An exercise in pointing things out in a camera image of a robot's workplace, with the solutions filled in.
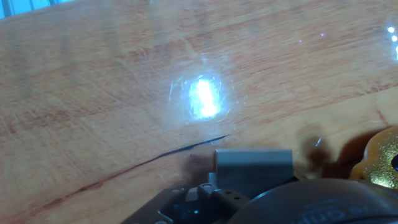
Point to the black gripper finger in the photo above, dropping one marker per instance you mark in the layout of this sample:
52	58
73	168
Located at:
199	202

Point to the golden piggy bank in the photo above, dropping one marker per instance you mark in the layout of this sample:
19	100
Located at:
382	158

